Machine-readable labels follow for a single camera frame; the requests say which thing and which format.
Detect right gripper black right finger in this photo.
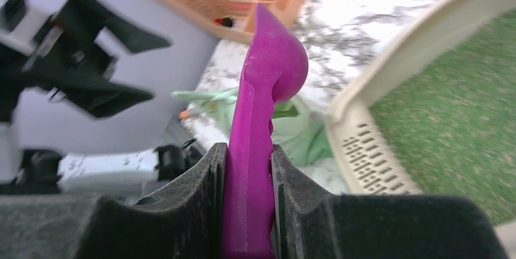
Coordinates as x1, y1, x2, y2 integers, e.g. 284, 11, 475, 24
271, 146, 507, 259

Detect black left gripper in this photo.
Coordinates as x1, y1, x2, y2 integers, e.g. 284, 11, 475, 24
1, 0, 172, 123

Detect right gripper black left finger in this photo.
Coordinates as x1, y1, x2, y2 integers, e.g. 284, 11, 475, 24
1, 143, 227, 258

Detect beige plastic litter box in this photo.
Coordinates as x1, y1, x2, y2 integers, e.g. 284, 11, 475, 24
324, 0, 516, 259

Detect green litter bag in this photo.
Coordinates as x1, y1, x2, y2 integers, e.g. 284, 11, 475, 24
171, 87, 333, 167

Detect purple plastic litter scoop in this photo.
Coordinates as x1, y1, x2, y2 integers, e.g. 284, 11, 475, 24
221, 4, 309, 258

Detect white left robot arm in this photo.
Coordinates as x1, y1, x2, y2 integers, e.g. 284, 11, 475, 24
1, 0, 201, 196

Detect green litter pellets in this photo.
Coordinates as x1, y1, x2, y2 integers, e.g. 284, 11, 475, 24
370, 12, 515, 225

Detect orange marker pen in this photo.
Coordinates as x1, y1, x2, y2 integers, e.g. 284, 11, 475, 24
179, 103, 217, 120

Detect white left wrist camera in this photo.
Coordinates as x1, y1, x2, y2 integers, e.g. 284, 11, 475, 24
1, 0, 50, 55

